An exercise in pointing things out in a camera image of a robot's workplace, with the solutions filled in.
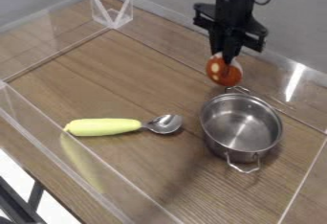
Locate toy mushroom red cap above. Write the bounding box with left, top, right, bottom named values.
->
left=205, top=53, right=243, bottom=86

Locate clear acrylic corner bracket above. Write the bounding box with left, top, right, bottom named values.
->
left=89, top=0, right=133, bottom=30

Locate spoon with yellow handle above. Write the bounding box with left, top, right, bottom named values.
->
left=64, top=115, right=183, bottom=137

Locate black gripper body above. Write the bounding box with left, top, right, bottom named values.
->
left=193, top=0, right=268, bottom=52

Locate dark metal table frame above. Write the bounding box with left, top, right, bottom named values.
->
left=0, top=176, right=45, bottom=224

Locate clear acrylic enclosure wall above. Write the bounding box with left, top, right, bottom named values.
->
left=0, top=0, right=327, bottom=224

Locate silver pot with handles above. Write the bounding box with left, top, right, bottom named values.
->
left=199, top=86, right=283, bottom=174

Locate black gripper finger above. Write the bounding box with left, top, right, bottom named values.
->
left=209, top=28, right=224, bottom=54
left=223, top=35, right=243, bottom=65

